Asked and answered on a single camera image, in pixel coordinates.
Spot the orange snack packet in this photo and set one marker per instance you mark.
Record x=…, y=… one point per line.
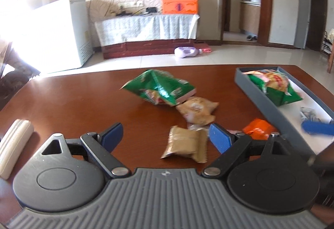
x=257, y=128

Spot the metal shoe rack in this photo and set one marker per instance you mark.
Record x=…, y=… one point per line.
x=325, y=44

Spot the black power strip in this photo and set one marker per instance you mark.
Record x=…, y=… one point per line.
x=123, y=13

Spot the wooden kitchen counter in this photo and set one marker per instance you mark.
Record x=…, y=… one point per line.
x=250, y=17

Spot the green and orange chip bag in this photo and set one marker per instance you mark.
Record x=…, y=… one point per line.
x=276, y=85

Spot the tan round pastry packet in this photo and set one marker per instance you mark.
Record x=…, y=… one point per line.
x=197, y=110

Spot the white ribbed case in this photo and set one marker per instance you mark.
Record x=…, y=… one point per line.
x=13, y=145

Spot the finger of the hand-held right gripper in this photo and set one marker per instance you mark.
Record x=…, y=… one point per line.
x=318, y=128

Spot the dark wooden door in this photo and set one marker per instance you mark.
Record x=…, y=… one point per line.
x=319, y=15

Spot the red dustpan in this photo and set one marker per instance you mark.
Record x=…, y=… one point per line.
x=205, y=49

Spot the wooden door frame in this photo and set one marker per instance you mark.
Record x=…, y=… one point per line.
x=264, y=10

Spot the pale patterned tablecloth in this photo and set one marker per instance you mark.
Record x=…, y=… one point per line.
x=143, y=27

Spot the small black box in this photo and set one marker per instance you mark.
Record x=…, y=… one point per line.
x=151, y=10

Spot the brown rectangular snack packet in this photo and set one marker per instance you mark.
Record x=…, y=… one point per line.
x=182, y=143

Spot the grey refrigerator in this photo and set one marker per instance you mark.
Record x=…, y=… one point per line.
x=302, y=15

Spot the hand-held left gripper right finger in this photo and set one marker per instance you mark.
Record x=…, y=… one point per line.
x=220, y=137

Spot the dark red wooden cabinet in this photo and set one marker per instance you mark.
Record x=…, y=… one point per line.
x=156, y=47

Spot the dark green snack bag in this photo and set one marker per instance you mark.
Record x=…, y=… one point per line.
x=161, y=85

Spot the brown wooden side table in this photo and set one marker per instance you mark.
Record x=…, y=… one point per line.
x=331, y=57

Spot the purple plastic bottle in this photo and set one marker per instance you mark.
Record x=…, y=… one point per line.
x=186, y=52

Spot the small silver packet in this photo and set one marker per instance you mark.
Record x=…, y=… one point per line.
x=308, y=114

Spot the white wall socket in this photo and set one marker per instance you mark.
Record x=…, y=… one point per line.
x=127, y=5
x=140, y=3

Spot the white chest freezer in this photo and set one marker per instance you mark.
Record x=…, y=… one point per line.
x=65, y=36

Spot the grey shallow tray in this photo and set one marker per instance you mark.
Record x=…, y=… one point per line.
x=255, y=96

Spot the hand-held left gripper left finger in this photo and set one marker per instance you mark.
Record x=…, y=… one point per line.
x=112, y=136

